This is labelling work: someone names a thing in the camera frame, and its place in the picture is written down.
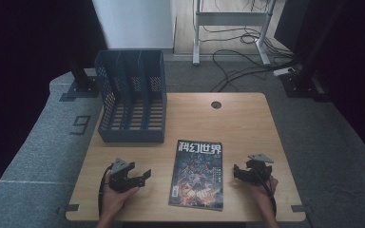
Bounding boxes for white panel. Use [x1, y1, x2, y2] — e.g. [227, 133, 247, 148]
[91, 0, 176, 50]

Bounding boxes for black floor cables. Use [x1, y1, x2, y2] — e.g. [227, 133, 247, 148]
[199, 24, 298, 93]

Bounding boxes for blue perforated file rack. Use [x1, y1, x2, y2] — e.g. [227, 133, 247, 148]
[93, 49, 168, 143]

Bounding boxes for person's left hand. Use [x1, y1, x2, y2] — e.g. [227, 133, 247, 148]
[102, 177, 140, 219]

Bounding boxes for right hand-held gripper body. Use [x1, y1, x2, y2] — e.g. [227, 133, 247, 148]
[246, 153, 275, 184]

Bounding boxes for person's right hand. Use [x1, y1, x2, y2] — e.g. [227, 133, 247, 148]
[250, 177, 279, 210]

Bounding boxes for dark curtain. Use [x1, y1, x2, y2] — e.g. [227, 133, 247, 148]
[274, 0, 365, 169]
[0, 0, 108, 213]

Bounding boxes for dark illustrated magazine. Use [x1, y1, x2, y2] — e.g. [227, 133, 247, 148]
[168, 139, 224, 212]

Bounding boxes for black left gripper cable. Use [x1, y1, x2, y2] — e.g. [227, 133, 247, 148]
[97, 163, 114, 219]

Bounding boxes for black stand with base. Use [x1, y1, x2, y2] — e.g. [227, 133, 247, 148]
[280, 0, 346, 100]
[66, 58, 100, 99]

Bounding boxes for black tape piece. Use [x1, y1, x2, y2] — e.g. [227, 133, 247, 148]
[291, 204, 312, 214]
[56, 203, 81, 215]

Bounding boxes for white metal desk frame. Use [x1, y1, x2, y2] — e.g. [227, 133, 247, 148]
[192, 0, 278, 67]

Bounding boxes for white power strip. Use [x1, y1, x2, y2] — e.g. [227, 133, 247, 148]
[272, 66, 296, 77]

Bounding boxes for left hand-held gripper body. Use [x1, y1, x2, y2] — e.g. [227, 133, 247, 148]
[108, 158, 139, 194]

